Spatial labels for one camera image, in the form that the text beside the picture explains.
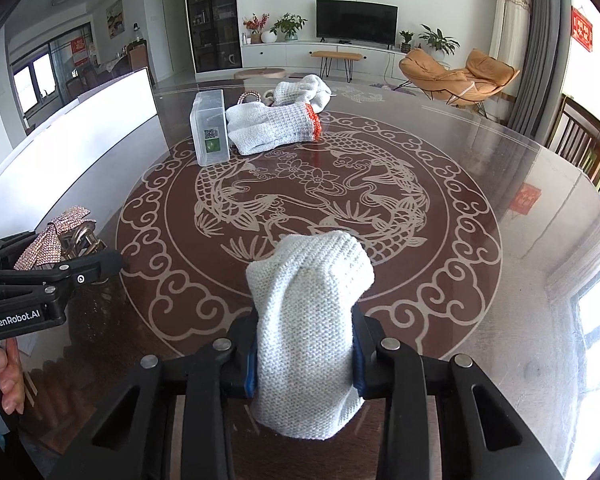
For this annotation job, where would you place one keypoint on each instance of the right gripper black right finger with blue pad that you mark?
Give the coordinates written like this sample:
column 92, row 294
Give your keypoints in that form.
column 385, row 368

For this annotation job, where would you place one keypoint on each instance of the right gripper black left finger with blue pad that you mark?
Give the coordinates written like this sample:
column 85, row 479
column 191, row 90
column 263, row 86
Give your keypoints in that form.
column 224, row 370

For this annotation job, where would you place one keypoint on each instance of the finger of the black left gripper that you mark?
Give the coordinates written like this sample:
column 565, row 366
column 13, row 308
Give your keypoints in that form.
column 84, row 270

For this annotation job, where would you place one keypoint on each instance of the white knit glove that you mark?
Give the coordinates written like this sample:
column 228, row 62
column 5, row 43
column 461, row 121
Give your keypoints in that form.
column 310, row 89
column 304, row 294

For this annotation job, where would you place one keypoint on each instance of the person's left hand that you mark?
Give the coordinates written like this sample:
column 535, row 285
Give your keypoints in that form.
column 11, row 378

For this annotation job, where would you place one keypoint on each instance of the white cardboard box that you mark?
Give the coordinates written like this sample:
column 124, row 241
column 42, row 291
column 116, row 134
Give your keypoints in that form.
column 90, row 153

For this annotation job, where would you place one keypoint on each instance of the clear plastic box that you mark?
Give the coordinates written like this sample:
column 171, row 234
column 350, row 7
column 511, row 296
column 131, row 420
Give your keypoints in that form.
column 208, row 123

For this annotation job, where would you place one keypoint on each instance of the dining table with chairs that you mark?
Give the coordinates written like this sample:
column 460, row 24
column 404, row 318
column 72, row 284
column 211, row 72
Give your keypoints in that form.
column 89, row 76

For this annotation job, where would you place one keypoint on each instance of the white glove orange cuff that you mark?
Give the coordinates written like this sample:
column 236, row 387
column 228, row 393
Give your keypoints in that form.
column 255, row 128

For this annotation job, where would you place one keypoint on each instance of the oval beige floor mat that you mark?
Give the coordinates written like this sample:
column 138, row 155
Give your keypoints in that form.
column 264, row 72

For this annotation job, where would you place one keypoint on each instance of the red flower vase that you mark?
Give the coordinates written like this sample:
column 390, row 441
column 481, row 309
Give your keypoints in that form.
column 255, row 25

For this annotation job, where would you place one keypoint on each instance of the black glass display cabinet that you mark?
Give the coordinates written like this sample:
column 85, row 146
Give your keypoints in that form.
column 214, row 35

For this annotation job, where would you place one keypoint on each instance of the dark wooden chair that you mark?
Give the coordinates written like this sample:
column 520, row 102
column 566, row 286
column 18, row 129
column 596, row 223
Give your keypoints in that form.
column 575, row 137

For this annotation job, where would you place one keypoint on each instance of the white tv cabinet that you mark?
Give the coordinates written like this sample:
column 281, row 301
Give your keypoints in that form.
column 294, row 57

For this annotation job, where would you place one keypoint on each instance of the orange lounge chair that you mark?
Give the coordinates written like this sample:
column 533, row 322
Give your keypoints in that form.
column 483, row 84

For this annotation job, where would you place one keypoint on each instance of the green potted plant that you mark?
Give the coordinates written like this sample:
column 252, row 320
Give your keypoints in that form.
column 289, row 26

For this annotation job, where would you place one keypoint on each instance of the wooden bench hairpin legs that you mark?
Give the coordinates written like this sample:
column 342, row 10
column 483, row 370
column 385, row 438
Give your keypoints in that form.
column 328, row 57

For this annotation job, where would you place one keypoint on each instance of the black flat television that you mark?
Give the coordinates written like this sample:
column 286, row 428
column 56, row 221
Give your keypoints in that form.
column 356, row 20

